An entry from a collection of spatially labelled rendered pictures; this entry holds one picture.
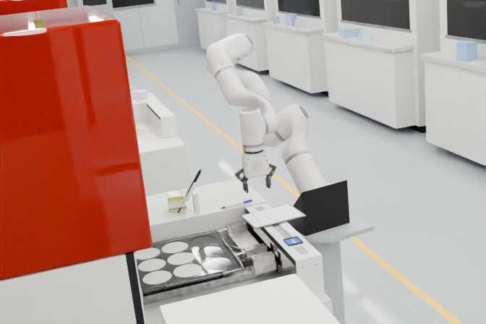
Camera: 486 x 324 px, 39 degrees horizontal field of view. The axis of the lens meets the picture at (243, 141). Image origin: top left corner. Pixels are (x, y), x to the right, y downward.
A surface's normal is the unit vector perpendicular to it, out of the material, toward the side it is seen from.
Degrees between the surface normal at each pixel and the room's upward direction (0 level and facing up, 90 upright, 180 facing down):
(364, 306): 0
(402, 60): 90
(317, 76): 90
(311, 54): 90
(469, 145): 90
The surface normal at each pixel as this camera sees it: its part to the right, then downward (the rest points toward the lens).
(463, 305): -0.10, -0.96
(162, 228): 0.29, 0.23
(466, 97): -0.95, 0.17
